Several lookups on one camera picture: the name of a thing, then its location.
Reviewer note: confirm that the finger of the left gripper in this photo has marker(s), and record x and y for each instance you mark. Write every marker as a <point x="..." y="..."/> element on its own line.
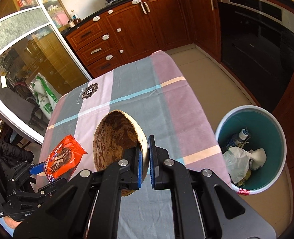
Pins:
<point x="51" y="188"/>
<point x="37" y="169"/>

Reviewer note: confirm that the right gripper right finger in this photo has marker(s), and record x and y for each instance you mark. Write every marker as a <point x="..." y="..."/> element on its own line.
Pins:
<point x="203" y="205"/>

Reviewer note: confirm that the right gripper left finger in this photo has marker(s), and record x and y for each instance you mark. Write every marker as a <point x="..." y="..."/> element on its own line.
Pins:
<point x="88" y="205"/>

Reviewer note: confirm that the orange Ovaltine snack packet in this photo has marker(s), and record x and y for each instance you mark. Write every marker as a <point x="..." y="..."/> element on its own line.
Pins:
<point x="64" y="159"/>

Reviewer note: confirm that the brown coconut shell bowl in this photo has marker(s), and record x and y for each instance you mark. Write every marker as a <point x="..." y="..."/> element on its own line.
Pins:
<point x="117" y="132"/>

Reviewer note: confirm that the white teal trash bin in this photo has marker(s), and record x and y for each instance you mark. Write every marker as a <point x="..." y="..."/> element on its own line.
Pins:
<point x="264" y="132"/>

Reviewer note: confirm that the wooden kitchen cabinets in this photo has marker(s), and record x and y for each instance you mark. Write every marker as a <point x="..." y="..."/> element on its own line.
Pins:
<point x="138" y="27"/>

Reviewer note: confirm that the white plastic bag in bin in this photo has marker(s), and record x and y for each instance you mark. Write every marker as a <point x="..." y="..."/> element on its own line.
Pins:
<point x="237" y="161"/>

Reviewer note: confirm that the green white rice sack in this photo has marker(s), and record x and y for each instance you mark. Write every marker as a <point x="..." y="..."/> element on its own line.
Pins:
<point x="45" y="94"/>

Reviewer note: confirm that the white floral paper cup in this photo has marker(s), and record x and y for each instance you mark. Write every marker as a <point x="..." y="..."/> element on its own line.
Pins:
<point x="257" y="159"/>

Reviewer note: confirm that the clear plastic water bottle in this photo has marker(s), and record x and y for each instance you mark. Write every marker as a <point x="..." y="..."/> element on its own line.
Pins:
<point x="239" y="138"/>

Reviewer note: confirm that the glass sliding door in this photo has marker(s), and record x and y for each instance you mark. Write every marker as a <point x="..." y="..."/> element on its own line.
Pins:
<point x="31" y="42"/>

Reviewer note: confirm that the pink grey checked tablecloth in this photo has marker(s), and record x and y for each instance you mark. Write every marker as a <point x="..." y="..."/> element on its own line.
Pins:
<point x="154" y="92"/>

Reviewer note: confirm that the black built-in oven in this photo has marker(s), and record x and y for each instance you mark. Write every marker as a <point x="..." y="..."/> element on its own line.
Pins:
<point x="257" y="39"/>

